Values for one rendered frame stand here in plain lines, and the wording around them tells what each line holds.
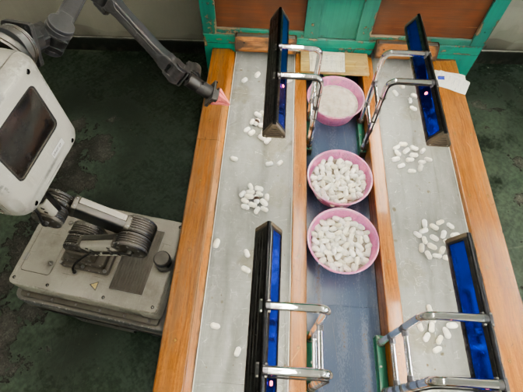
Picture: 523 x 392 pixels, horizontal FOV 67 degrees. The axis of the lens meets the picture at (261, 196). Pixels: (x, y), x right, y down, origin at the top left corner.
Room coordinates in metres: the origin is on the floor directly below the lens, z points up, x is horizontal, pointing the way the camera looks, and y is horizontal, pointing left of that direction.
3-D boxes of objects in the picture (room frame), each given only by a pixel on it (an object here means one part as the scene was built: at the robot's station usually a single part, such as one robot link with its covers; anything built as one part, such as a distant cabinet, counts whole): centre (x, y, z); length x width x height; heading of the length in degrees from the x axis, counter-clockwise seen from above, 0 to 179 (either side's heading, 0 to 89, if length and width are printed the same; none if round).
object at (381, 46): (1.58, -0.68, 0.83); 0.30 x 0.06 x 0.07; 88
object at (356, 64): (1.54, -0.34, 0.77); 0.33 x 0.15 x 0.01; 88
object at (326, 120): (1.32, -0.33, 0.72); 0.27 x 0.27 x 0.10
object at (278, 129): (1.16, -0.05, 1.08); 0.62 x 0.08 x 0.07; 178
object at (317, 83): (1.15, -0.13, 0.90); 0.20 x 0.19 x 0.45; 178
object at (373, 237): (0.60, -0.31, 0.72); 0.27 x 0.27 x 0.10
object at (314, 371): (0.18, -0.09, 0.90); 0.20 x 0.19 x 0.45; 178
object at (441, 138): (1.14, -0.61, 1.08); 0.62 x 0.08 x 0.07; 178
